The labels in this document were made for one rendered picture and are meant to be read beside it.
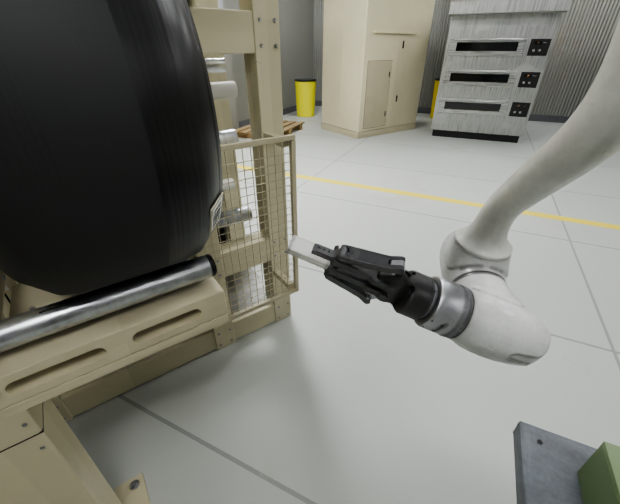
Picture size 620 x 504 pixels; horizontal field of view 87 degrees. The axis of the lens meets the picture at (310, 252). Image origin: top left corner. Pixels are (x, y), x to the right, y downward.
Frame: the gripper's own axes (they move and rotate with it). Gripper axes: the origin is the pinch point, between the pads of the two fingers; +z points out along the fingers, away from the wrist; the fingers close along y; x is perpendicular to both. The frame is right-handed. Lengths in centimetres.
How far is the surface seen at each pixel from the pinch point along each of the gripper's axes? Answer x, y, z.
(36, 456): -38, 48, 34
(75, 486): -41, 61, 27
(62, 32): -4.0, -21.9, 30.0
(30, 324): -21.2, 14.0, 33.9
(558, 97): 695, 172, -377
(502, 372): 38, 82, -110
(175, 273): -5.5, 13.9, 20.0
